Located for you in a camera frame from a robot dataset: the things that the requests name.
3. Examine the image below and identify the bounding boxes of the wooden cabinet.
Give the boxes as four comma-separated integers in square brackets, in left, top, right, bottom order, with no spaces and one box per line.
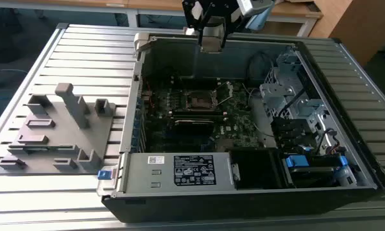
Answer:
[309,0,385,67]

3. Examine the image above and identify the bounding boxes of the RAM slot white clips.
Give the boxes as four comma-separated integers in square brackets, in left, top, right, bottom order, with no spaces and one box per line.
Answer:
[169,111,227,115]

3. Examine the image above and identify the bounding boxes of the black plastic disk bay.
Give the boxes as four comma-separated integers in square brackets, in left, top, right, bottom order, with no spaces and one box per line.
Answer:
[270,117,318,154]

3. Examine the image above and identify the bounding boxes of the silver power supply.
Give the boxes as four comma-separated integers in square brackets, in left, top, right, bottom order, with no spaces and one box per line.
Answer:
[113,152,241,193]

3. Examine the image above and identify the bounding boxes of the coloured wire bundle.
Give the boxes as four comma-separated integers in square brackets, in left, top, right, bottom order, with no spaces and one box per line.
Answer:
[326,141,346,156]

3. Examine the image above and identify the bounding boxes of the black PC case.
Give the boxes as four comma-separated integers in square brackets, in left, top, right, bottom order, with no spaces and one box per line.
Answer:
[95,32,385,223]

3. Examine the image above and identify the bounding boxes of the black cable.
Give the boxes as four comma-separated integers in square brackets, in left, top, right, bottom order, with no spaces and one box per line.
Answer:
[246,51,277,86]
[315,128,338,154]
[277,88,307,118]

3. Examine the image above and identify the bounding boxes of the wooden desk white frame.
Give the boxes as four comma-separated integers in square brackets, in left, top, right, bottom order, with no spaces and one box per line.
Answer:
[127,0,323,37]
[0,0,130,27]

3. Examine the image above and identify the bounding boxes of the dark chipset heatsink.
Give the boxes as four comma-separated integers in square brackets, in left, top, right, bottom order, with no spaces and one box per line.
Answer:
[215,138,235,152]

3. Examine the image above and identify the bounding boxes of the CPU socket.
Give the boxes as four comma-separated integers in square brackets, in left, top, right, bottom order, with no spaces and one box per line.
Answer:
[183,90,221,111]

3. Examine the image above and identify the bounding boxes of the silver metal drive cage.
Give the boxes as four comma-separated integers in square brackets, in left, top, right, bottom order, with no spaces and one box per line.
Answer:
[258,45,334,145]

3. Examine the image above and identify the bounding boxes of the green RAM stick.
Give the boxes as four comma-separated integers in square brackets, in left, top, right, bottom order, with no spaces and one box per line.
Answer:
[22,147,59,154]

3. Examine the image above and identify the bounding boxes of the black graphics card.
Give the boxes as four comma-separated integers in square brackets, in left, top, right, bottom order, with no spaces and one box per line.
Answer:
[174,118,215,145]

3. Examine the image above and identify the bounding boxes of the green motherboard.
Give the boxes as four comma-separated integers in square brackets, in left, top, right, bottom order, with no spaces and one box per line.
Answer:
[139,77,266,154]

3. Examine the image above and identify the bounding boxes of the grey case handle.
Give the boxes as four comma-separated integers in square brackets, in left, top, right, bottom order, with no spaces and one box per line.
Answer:
[133,32,157,58]

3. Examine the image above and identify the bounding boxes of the hard disk in blue carrier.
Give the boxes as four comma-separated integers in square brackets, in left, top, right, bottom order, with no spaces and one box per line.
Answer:
[283,154,357,189]

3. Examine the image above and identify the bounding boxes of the silver CPU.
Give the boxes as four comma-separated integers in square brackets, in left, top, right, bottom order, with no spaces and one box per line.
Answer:
[199,28,227,53]

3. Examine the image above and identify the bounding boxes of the grey parts rack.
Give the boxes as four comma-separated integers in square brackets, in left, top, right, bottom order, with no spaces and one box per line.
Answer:
[0,83,118,174]

